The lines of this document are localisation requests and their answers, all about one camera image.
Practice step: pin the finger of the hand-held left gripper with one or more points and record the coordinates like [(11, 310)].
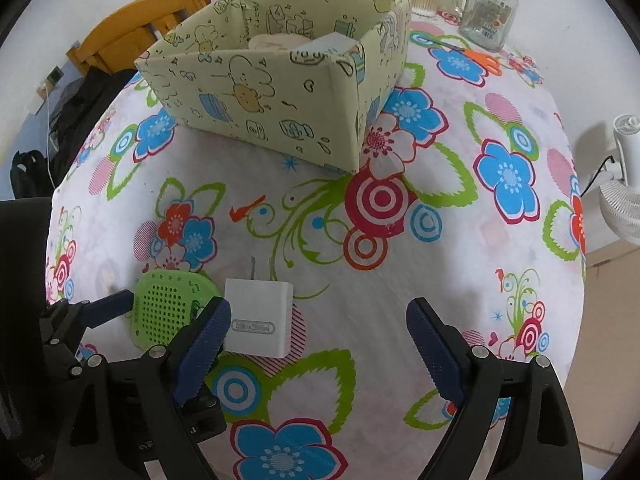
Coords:
[(112, 305), (207, 417)]

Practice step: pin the glass jar green lid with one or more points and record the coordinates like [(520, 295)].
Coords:
[(487, 15)]

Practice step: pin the floral tablecloth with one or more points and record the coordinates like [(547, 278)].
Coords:
[(450, 285)]

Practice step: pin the dark clothing pile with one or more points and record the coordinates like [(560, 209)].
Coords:
[(85, 115)]

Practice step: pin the black backpack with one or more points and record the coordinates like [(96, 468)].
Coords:
[(30, 175)]

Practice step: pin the orange scissors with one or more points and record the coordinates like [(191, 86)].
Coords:
[(480, 60)]

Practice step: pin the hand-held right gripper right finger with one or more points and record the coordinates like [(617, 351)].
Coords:
[(435, 355)]

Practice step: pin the white rounded case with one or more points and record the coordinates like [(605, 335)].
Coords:
[(322, 42)]

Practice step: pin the white charger plug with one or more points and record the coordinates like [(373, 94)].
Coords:
[(257, 310)]

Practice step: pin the green panda speaker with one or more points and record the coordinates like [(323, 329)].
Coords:
[(160, 305)]

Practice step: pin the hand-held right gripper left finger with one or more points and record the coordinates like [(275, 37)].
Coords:
[(202, 350)]

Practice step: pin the round beige cartoon pad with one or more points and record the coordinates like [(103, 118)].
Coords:
[(275, 42)]

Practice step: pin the beige cardboard box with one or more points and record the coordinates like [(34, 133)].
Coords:
[(615, 340)]

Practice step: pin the patterned yellow storage box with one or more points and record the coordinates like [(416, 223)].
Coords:
[(260, 100)]

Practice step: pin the orange wooden chair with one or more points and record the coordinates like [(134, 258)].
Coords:
[(130, 30)]

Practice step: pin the white clip fan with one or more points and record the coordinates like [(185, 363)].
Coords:
[(622, 200)]

